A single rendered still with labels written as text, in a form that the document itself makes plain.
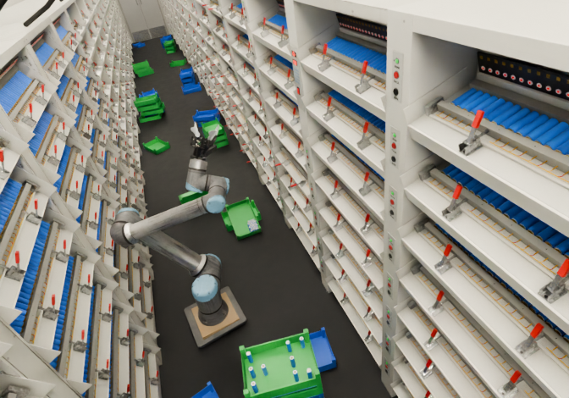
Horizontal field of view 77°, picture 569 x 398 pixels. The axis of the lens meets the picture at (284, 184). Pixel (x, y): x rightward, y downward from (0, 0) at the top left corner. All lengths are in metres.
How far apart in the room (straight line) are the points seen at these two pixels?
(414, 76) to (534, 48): 0.31
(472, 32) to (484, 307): 0.66
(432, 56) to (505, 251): 0.47
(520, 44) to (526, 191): 0.26
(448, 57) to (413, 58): 0.10
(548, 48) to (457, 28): 0.18
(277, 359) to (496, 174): 1.21
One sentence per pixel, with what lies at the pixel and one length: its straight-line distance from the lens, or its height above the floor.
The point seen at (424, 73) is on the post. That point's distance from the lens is 0.95.
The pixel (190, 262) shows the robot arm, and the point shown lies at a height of 0.42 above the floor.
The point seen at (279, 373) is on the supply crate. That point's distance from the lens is 1.67.
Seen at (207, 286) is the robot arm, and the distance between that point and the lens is 2.21.
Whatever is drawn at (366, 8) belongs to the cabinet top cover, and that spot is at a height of 1.76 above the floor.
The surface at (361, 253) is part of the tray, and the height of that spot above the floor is 0.72.
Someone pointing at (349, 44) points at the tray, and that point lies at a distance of 1.44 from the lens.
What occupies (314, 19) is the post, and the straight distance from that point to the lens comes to 1.54.
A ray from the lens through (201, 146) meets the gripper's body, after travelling 1.89.
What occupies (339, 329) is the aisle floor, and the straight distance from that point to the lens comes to 2.30.
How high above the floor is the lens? 1.96
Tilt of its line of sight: 35 degrees down
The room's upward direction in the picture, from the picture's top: 10 degrees counter-clockwise
